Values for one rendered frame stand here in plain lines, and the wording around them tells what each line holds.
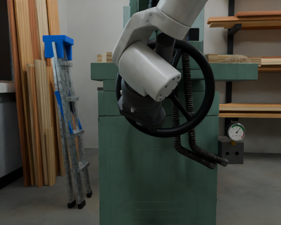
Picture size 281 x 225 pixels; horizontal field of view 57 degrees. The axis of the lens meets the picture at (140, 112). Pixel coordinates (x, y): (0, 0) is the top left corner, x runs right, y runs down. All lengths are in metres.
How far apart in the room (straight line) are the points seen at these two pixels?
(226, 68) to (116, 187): 0.59
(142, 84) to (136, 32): 0.09
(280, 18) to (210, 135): 2.34
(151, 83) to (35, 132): 1.88
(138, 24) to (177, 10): 0.07
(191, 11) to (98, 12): 3.24
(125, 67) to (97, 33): 3.12
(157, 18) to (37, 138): 1.96
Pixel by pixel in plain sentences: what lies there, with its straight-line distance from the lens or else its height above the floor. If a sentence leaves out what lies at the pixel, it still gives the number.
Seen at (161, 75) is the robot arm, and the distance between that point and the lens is 0.43.
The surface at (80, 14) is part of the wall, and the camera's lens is 3.70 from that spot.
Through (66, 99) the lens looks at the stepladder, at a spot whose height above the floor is 0.74.
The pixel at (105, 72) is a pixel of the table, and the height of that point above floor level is 0.87.
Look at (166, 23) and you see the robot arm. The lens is 0.42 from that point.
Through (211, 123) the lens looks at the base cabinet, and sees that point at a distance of 0.98.
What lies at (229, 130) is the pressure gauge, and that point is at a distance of 0.94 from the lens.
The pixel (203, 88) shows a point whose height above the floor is 0.81.
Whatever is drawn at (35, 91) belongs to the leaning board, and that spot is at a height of 0.78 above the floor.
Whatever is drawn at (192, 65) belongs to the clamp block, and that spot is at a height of 0.88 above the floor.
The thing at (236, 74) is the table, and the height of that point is 0.86.
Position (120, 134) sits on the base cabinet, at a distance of 0.94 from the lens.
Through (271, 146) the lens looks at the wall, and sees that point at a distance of 3.67.
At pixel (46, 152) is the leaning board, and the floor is 0.27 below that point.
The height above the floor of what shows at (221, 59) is 0.93.
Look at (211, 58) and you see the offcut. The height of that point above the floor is 0.92.
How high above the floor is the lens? 0.81
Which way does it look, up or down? 5 degrees down
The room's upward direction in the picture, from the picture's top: straight up
